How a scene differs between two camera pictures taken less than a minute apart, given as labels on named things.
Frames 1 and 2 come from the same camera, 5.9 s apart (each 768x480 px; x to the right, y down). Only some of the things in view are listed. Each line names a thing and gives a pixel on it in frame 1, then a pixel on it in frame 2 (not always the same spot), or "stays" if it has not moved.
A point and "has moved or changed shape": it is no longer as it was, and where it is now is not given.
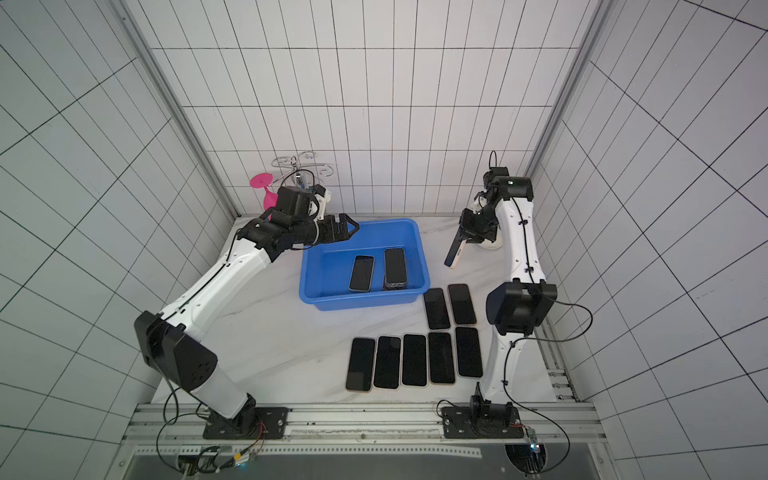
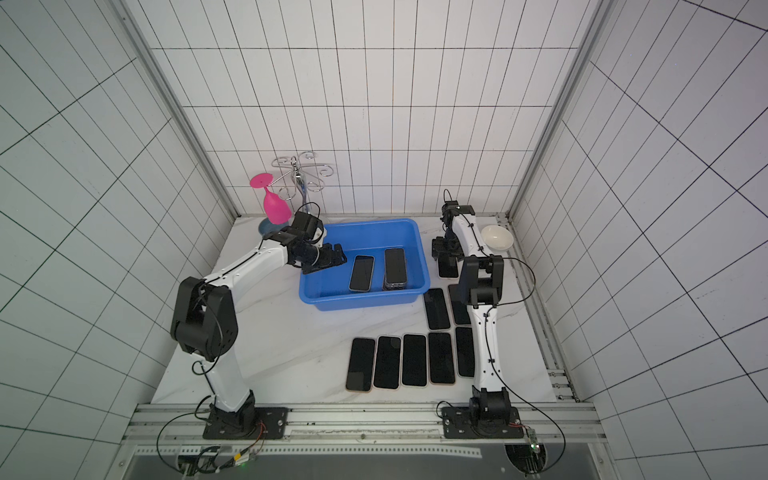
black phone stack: (395, 269) stays
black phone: (468, 352) stays
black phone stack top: (437, 311) stays
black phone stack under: (462, 304) stays
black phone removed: (360, 368) stays
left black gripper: (333, 235) -> (338, 253)
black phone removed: (455, 250) has moved or changed shape
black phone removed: (361, 275) stays
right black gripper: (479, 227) -> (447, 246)
